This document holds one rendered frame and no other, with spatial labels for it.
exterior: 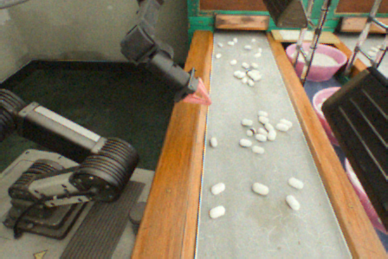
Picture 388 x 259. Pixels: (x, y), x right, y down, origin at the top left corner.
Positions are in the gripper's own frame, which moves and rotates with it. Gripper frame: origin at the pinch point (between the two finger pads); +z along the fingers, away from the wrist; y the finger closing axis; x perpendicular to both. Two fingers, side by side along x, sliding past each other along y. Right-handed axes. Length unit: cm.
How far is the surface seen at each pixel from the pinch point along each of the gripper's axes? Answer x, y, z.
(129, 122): 109, 85, 4
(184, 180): 9.6, -20.2, 2.5
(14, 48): 170, 149, -115
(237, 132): 2.6, 1.1, 14.6
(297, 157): -7.8, -7.5, 26.9
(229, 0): -9, 88, 0
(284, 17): -27.8, 8.9, -0.1
